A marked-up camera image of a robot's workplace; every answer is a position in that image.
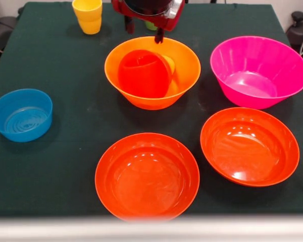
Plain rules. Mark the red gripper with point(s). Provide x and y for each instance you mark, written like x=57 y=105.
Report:
x=170 y=22

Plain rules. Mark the orange cup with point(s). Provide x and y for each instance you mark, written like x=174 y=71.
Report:
x=170 y=64

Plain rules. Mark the small red bowl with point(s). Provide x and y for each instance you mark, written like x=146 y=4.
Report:
x=141 y=78

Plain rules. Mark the large orange bowl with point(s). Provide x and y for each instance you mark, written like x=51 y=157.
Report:
x=187 y=63

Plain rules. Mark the large pink bowl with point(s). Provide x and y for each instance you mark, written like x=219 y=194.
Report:
x=255 y=83

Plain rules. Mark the large red bowl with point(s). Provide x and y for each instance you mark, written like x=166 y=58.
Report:
x=247 y=151
x=146 y=181

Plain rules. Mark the blue bowl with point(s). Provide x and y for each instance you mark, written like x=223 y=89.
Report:
x=22 y=121

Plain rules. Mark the green cup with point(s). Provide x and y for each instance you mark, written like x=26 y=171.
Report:
x=149 y=25

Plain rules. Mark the yellow cup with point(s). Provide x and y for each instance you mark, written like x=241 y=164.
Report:
x=91 y=25

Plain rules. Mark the dark green table cloth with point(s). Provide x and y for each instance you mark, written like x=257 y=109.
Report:
x=40 y=63

